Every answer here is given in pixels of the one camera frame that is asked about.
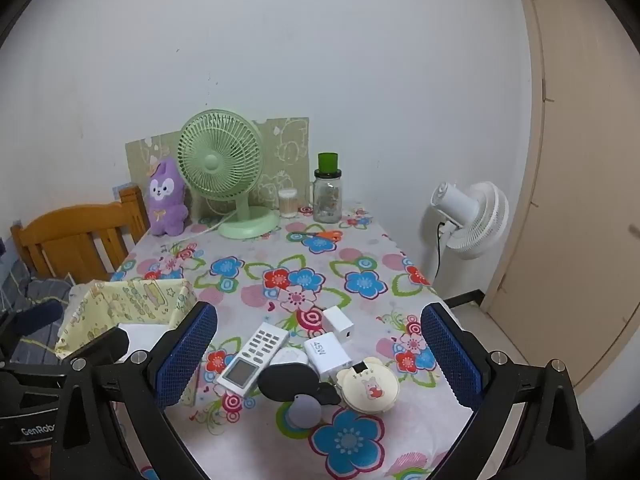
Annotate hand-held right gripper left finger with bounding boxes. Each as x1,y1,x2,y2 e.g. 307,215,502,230
50,301,219,480

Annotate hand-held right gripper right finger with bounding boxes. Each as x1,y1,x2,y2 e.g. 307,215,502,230
420,302,588,480

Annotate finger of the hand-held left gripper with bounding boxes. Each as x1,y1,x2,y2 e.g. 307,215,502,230
0,299,65,356
65,326,132,368

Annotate yellow fabric storage box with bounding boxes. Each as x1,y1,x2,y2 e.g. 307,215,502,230
54,278,198,361

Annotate white remote control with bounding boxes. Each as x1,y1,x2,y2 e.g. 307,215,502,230
216,323,291,392

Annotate cream round compact mirror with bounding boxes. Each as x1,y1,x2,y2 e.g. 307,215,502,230
334,356,401,414

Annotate black round holder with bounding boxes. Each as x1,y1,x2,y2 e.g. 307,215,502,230
257,362,321,403

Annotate white round gadget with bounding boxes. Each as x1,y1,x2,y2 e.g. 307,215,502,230
270,349,310,368

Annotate small white cube charger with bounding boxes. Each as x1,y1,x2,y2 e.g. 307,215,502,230
322,306,357,343

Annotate large white charger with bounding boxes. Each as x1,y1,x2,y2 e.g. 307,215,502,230
303,332,353,382

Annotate grey plaid pillow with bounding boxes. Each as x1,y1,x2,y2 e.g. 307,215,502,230
0,260,76,366

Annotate white flat card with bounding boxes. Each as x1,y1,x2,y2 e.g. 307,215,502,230
117,324,173,353

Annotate white cloth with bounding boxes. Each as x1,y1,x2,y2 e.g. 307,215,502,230
67,282,101,311

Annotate wooden bed headboard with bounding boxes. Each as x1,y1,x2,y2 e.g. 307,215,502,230
10,186,151,283

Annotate white standing fan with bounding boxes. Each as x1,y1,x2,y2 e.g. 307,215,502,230
425,181,510,286

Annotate floral tablecloth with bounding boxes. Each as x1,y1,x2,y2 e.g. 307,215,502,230
107,204,481,480

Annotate purple plush toy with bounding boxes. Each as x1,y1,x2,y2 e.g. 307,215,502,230
146,156,190,237

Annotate clear cotton swab tub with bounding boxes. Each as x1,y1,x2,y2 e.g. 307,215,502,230
278,188,298,219

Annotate green desk fan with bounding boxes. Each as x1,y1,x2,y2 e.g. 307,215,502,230
177,108,281,240

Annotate glass mug jar green lid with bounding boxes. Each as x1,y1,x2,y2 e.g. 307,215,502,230
306,152,346,224

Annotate beige cartoon print board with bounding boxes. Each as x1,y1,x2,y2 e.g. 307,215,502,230
125,117,310,211

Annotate beige door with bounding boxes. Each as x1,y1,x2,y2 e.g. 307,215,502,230
482,0,640,396

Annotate black fan power cable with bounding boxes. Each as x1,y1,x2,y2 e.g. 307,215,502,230
436,220,447,281

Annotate white fan power cable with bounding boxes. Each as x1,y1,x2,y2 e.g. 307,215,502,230
187,210,236,241

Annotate orange handled scissors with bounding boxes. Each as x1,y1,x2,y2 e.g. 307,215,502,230
287,230,344,243

